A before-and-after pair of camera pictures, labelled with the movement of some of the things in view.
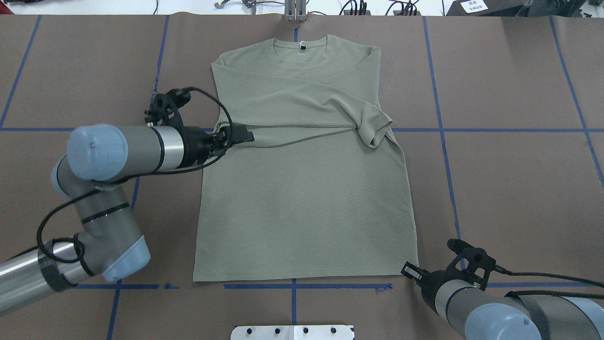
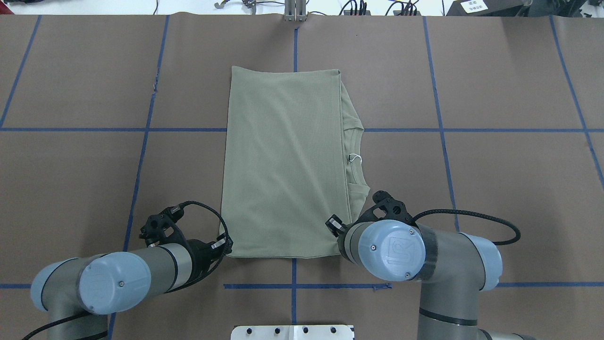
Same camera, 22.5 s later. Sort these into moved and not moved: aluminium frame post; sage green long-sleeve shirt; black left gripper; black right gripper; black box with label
Moved: black left gripper; black right gripper; sage green long-sleeve shirt
Not moved: aluminium frame post; black box with label
